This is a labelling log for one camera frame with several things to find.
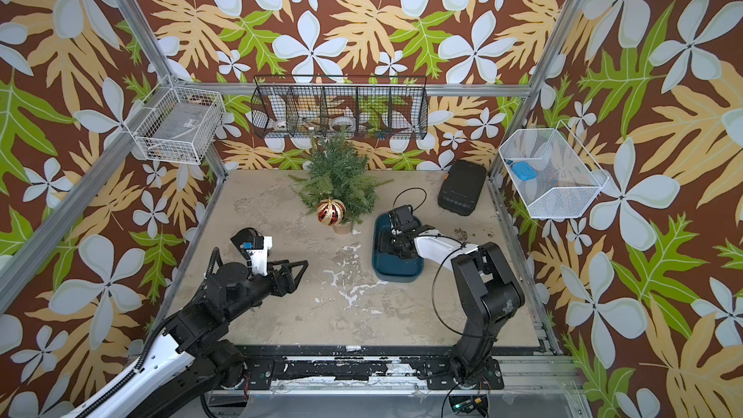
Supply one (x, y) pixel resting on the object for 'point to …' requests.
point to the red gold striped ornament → (331, 212)
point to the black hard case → (460, 187)
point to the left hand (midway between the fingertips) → (300, 260)
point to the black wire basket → (331, 106)
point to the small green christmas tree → (340, 170)
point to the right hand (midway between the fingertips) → (382, 243)
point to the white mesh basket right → (569, 179)
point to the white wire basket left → (176, 124)
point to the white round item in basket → (343, 124)
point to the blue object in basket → (523, 170)
